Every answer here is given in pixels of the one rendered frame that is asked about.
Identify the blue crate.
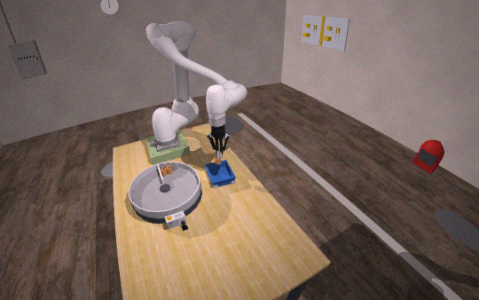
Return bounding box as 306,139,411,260
205,160,236,189

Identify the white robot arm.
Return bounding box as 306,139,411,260
146,21,247,152

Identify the grey round turning table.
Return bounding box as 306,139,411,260
129,162,202,231

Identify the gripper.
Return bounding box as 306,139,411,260
208,125,230,160

